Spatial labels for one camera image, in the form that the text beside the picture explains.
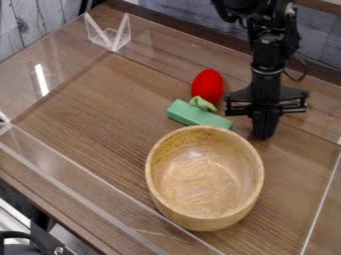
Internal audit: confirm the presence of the black cable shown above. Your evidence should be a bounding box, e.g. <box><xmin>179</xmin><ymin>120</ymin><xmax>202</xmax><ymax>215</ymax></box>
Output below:
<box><xmin>0</xmin><ymin>230</ymin><xmax>41</xmax><ymax>255</ymax></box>

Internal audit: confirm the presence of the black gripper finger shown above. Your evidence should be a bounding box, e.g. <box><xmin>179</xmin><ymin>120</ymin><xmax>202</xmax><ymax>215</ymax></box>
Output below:
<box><xmin>251</xmin><ymin>111</ymin><xmax>281</xmax><ymax>139</ymax></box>

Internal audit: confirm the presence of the black metal bracket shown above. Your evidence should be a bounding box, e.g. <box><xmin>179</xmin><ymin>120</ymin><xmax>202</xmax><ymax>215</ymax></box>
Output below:
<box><xmin>31</xmin><ymin>222</ymin><xmax>78</xmax><ymax>255</ymax></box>

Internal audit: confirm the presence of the green rectangular block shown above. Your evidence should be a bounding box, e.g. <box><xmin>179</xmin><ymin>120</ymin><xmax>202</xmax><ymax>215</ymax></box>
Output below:
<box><xmin>167</xmin><ymin>97</ymin><xmax>234</xmax><ymax>129</ymax></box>

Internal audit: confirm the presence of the clear acrylic tray wall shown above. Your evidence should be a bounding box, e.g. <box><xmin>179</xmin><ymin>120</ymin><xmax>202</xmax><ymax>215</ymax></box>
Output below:
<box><xmin>0</xmin><ymin>18</ymin><xmax>341</xmax><ymax>255</ymax></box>

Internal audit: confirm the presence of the red plush strawberry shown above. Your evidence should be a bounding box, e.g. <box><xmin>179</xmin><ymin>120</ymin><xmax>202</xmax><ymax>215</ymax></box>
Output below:
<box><xmin>189</xmin><ymin>69</ymin><xmax>223</xmax><ymax>113</ymax></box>

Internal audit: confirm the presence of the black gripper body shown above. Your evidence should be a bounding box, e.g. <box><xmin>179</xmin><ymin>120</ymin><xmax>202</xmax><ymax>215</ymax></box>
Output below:
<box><xmin>225</xmin><ymin>86</ymin><xmax>309</xmax><ymax>117</ymax></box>

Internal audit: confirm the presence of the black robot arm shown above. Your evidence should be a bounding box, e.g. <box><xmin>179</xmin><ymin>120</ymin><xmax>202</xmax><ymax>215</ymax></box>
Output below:
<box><xmin>211</xmin><ymin>0</ymin><xmax>309</xmax><ymax>139</ymax></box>

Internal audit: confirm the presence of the wooden bowl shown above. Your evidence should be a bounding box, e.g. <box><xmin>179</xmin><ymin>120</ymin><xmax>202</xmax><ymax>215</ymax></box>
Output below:
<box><xmin>146</xmin><ymin>126</ymin><xmax>265</xmax><ymax>231</ymax></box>

